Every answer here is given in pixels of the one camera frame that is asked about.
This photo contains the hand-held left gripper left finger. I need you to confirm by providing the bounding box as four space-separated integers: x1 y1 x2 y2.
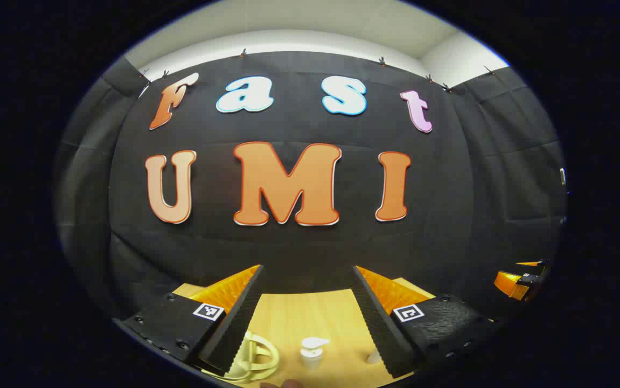
113 264 265 377

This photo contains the white pump bottle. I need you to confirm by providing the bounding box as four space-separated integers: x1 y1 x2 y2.
300 337 331 370

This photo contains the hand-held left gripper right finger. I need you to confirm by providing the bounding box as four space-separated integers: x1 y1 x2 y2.
351 265 500 379

